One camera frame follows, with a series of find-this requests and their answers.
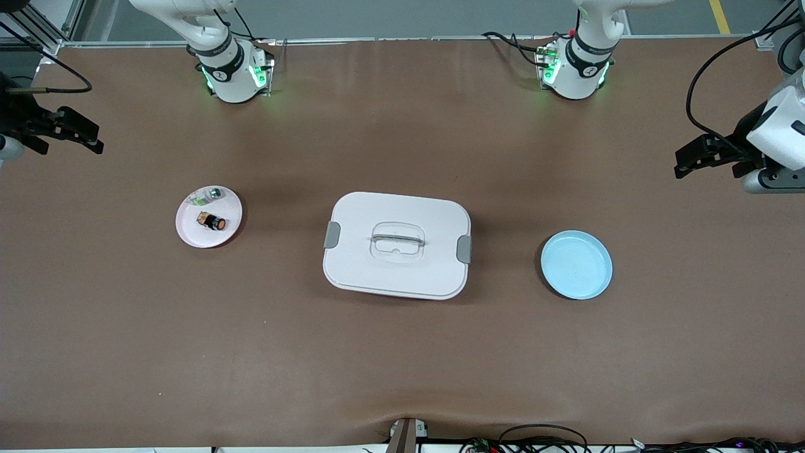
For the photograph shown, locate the white lidded storage box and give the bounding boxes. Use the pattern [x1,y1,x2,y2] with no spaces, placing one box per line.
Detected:
[323,192,472,301]

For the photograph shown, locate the pink round plate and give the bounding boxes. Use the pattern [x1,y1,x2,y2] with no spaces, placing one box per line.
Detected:
[175,186,243,249]

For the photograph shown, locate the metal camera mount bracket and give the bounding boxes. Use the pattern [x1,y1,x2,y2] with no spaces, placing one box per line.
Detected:
[387,417,429,453]

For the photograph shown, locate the black cable bundle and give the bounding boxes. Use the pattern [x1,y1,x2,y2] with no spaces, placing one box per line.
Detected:
[459,424,805,453]

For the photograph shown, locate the light blue round plate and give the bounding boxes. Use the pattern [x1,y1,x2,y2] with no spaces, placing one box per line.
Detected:
[541,230,613,300]

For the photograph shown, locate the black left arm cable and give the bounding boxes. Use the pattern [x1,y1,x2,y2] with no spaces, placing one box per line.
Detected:
[686,16,805,153]

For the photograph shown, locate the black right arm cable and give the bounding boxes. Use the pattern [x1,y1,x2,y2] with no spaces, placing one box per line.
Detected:
[0,22,94,95]

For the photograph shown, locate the aluminium frame strut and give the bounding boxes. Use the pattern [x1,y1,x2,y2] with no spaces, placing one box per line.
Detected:
[0,0,86,56]
[752,0,805,51]

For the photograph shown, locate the black right base cables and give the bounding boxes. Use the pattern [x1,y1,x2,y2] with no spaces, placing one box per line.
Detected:
[213,9,260,42]

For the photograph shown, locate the black left base cables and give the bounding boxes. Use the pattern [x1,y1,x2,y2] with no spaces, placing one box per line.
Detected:
[481,31,555,67]

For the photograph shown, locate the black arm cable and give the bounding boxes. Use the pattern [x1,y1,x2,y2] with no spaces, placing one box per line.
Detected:
[686,16,805,153]
[0,22,94,95]

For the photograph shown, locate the black base cables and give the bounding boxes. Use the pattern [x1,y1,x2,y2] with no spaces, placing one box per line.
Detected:
[481,31,555,67]
[213,9,260,42]

